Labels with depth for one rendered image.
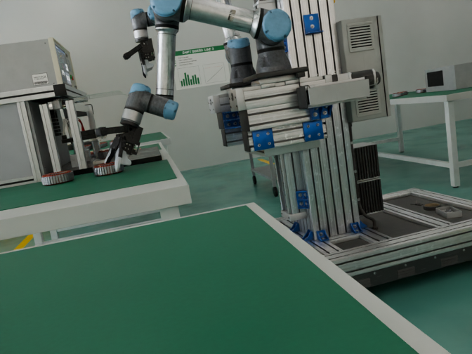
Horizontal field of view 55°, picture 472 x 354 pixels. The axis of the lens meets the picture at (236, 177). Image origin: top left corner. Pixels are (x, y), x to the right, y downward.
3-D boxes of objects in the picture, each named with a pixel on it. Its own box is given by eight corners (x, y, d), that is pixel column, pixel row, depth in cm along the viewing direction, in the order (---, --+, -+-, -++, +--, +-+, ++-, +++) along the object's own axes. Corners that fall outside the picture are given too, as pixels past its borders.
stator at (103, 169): (118, 169, 178) (116, 160, 178) (128, 171, 169) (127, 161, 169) (90, 175, 172) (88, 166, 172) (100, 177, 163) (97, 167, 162)
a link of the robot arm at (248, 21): (288, 19, 185) (154, -12, 178) (297, 10, 170) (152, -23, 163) (282, 48, 186) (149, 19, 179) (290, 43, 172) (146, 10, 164)
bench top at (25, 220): (161, 148, 331) (160, 142, 331) (192, 203, 117) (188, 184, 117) (16, 173, 314) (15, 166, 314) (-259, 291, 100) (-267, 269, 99)
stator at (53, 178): (36, 187, 163) (34, 177, 162) (54, 181, 173) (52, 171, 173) (64, 183, 160) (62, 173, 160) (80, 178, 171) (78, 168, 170)
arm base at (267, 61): (284, 71, 202) (281, 49, 201) (296, 67, 188) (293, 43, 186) (252, 76, 199) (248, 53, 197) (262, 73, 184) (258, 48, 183)
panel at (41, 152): (71, 161, 247) (59, 105, 242) (45, 175, 183) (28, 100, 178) (69, 161, 247) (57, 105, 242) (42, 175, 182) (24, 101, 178)
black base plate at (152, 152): (158, 149, 254) (157, 146, 254) (162, 160, 192) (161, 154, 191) (71, 164, 246) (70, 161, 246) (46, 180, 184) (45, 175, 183)
